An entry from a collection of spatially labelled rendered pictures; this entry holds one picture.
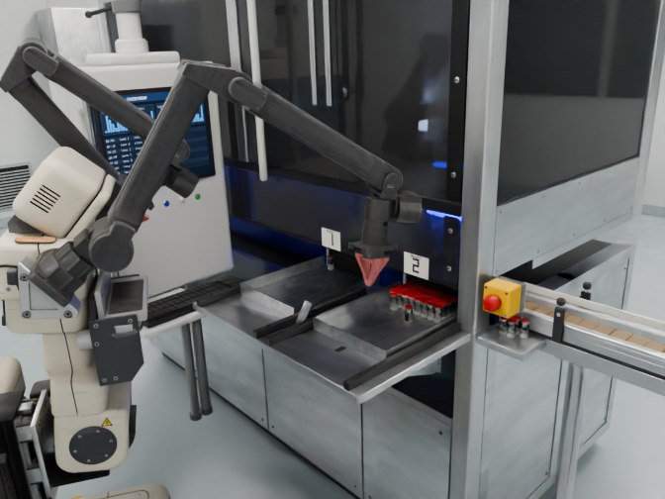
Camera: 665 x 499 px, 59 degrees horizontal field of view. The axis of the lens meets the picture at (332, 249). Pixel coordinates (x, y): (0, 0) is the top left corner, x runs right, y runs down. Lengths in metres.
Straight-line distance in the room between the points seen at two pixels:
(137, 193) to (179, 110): 0.17
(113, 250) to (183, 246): 0.93
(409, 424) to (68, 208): 1.13
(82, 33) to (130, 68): 4.32
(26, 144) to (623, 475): 5.75
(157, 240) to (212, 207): 0.23
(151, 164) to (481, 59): 0.73
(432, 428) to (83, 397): 0.94
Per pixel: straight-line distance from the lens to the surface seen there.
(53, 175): 1.29
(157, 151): 1.12
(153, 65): 1.97
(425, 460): 1.86
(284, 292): 1.78
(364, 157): 1.23
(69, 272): 1.19
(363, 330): 1.53
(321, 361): 1.40
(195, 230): 2.08
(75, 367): 1.47
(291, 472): 2.47
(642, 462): 2.72
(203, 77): 1.09
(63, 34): 6.18
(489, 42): 1.36
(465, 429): 1.69
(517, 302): 1.46
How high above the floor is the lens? 1.58
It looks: 19 degrees down
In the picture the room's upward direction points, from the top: 2 degrees counter-clockwise
